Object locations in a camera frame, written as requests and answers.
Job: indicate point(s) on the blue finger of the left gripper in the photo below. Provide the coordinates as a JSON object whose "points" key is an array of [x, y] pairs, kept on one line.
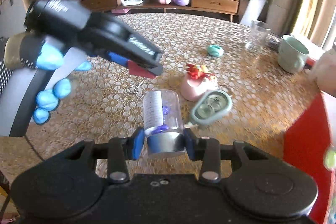
{"points": [[120, 60]]}

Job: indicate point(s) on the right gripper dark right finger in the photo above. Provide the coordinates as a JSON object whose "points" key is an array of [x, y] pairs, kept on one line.
{"points": [[208, 151]]}

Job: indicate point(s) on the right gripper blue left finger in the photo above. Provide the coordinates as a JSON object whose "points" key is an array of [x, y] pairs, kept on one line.
{"points": [[119, 151]]}

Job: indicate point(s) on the clear bottle silver cap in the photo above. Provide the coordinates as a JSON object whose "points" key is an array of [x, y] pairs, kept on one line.
{"points": [[163, 124]]}

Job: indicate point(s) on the pink heart shaped box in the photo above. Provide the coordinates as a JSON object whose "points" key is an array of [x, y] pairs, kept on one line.
{"points": [[192, 90]]}

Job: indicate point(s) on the red orange toy figure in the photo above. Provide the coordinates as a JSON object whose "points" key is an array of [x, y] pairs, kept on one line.
{"points": [[198, 71]]}

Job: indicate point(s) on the blue gloved hand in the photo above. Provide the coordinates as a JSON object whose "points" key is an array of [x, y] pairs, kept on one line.
{"points": [[51, 59]]}

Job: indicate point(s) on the red white cardboard box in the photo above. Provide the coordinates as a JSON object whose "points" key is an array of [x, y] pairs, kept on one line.
{"points": [[305, 145]]}

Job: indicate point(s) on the clear drinking glass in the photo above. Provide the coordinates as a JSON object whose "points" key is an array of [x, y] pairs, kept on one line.
{"points": [[257, 37]]}

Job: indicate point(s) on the green ceramic mug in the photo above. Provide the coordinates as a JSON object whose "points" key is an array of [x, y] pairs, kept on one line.
{"points": [[292, 54]]}

